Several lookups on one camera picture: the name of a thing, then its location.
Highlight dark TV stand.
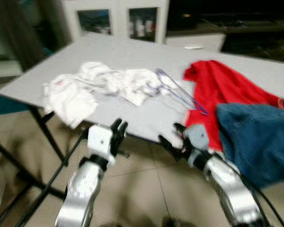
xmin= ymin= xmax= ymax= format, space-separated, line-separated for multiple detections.
xmin=165 ymin=0 xmax=284 ymax=64

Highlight white drawer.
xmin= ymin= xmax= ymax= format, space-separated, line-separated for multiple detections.
xmin=165 ymin=34 xmax=227 ymax=52

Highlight black clothes rack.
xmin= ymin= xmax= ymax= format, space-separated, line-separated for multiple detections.
xmin=0 ymin=135 xmax=67 ymax=199

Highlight teal rug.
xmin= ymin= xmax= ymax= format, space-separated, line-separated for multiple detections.
xmin=0 ymin=95 xmax=29 ymax=116

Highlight dark curtain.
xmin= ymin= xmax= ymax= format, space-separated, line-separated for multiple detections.
xmin=0 ymin=0 xmax=69 ymax=71

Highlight dark speaker gold label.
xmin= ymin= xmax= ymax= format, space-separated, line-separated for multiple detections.
xmin=167 ymin=0 xmax=205 ymax=33

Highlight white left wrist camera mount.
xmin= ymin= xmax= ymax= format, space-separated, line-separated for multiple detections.
xmin=87 ymin=124 xmax=115 ymax=159

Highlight grey table black legs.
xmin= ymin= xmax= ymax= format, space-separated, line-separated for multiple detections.
xmin=0 ymin=32 xmax=284 ymax=164

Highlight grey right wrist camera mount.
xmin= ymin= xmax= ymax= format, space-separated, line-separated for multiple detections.
xmin=184 ymin=124 xmax=210 ymax=153

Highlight robot left leg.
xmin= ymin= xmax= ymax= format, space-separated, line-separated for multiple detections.
xmin=97 ymin=221 xmax=121 ymax=227

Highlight white glass door cabinet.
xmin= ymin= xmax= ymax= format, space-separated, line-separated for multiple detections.
xmin=62 ymin=0 xmax=171 ymax=43

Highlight blue denim jeans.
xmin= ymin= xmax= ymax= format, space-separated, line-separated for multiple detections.
xmin=215 ymin=103 xmax=284 ymax=190

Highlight red shirt white stripes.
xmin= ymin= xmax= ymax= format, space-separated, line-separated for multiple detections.
xmin=182 ymin=60 xmax=284 ymax=152

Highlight white T-shirt flag print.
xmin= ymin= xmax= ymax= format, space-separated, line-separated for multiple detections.
xmin=42 ymin=61 xmax=173 ymax=129

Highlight purple plastic hanger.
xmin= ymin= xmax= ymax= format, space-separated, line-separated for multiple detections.
xmin=154 ymin=69 xmax=210 ymax=116

